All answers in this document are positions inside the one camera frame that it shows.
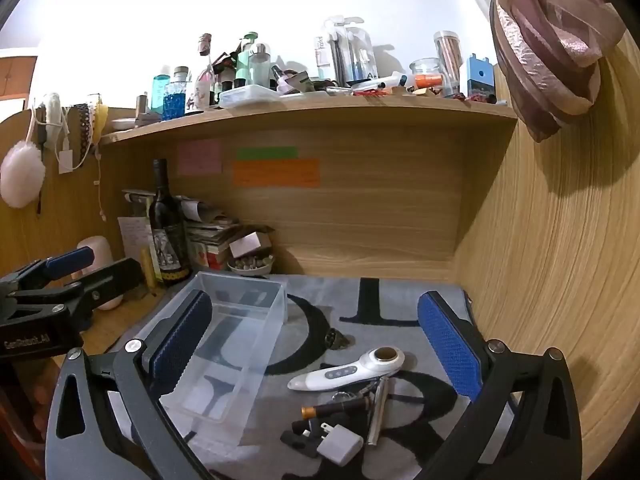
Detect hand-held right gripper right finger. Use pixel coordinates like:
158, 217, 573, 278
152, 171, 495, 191
417, 290, 583, 480

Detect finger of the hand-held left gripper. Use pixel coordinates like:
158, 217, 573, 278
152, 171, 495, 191
0, 248, 96, 293
14, 258, 144, 332

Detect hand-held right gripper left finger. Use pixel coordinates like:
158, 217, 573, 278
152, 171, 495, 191
45, 289, 216, 480

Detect clear plastic storage box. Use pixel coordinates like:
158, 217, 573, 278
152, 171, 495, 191
131, 271, 289, 448

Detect silver nail clipper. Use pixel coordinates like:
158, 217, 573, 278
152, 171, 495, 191
367, 377, 393, 447

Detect white handheld facial device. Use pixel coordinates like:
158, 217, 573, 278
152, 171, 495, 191
287, 347, 406, 393

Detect dark metal ring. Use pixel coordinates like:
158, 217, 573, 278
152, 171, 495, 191
324, 327, 351, 352

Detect black tube with gold cap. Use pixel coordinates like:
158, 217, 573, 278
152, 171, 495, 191
301, 396, 373, 418

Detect black plug adapter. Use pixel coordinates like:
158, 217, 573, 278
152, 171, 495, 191
280, 417, 326, 458

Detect cream plastic bottle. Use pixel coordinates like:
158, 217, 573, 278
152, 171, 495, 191
72, 236, 124, 311

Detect beige stick tube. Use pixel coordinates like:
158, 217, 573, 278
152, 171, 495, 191
141, 247, 157, 291

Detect handwritten paper note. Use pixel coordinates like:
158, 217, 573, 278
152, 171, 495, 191
117, 216, 153, 261

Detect dark wine bottle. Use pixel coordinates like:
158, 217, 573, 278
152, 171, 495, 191
148, 158, 192, 286

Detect white bath loofah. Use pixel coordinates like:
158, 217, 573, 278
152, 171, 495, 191
0, 141, 45, 209

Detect white bowl of stones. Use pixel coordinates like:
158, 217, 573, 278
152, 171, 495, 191
227, 254, 275, 278

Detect stack of books and papers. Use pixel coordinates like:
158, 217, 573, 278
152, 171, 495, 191
122, 189, 276, 271

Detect white card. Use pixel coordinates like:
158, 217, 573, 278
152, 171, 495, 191
229, 232, 266, 258

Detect black lace ribbon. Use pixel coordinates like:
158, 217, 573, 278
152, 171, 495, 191
72, 104, 96, 153

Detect grey mat with black letters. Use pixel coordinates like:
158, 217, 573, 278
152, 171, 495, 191
115, 274, 516, 480

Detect pink sticky note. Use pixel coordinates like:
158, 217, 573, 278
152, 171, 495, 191
177, 139, 222, 177

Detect teal bottle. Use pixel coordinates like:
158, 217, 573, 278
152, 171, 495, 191
151, 75, 173, 116

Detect orange sticky note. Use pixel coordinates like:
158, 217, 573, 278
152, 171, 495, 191
233, 158, 321, 188

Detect blue liquid bottle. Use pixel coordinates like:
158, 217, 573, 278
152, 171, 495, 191
162, 66, 193, 121

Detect green sticky note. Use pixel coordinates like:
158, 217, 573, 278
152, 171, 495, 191
236, 146, 299, 160

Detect pink slim bottle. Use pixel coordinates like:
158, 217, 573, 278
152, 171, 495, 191
195, 35, 213, 108

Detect white plastic tray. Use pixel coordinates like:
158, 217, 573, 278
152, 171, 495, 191
219, 85, 281, 109

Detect mint green pump bottle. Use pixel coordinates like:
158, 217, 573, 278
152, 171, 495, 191
235, 32, 258, 88

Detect blue box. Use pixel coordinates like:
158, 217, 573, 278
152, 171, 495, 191
466, 54, 496, 101

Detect short glass jar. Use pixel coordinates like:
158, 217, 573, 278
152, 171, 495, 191
410, 58, 446, 96

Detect tall jar of sticks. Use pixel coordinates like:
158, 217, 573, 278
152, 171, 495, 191
433, 31, 461, 98

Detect clear packaged brushes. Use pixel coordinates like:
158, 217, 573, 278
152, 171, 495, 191
320, 16, 378, 86

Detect pink bundled cloth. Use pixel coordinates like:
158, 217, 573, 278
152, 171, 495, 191
489, 0, 627, 143

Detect white cable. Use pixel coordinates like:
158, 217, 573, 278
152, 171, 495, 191
32, 92, 77, 175

